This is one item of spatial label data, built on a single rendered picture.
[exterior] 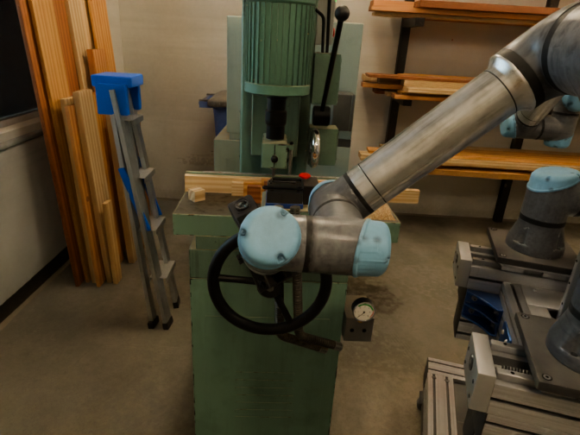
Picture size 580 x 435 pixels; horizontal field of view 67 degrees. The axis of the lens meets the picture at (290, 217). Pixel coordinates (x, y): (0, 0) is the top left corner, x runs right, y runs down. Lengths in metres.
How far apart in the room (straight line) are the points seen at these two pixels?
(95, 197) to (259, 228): 2.02
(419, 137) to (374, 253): 0.19
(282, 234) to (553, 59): 0.39
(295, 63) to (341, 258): 0.70
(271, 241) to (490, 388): 0.59
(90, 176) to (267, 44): 1.53
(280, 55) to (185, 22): 2.48
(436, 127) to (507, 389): 0.53
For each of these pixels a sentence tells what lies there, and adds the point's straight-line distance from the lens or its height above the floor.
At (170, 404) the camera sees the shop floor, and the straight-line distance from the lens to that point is 1.90.
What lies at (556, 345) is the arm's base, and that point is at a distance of 0.98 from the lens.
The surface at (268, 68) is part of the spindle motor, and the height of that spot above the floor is 1.26.
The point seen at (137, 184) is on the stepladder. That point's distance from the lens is 1.99.
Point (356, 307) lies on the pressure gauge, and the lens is 1.22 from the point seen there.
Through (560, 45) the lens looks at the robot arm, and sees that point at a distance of 0.65.
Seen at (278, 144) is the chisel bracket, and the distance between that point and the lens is 1.20.
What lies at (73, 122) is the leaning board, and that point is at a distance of 2.39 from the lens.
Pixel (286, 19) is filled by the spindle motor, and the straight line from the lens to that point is 1.14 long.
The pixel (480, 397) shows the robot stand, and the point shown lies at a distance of 0.98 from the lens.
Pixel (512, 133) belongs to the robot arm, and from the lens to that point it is 1.56.
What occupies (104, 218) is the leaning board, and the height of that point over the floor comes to 0.40.
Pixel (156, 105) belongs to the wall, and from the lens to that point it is 3.70.
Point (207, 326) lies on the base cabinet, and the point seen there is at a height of 0.55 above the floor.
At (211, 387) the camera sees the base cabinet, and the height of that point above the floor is 0.33.
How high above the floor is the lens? 1.34
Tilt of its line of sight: 22 degrees down
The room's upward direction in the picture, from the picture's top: 3 degrees clockwise
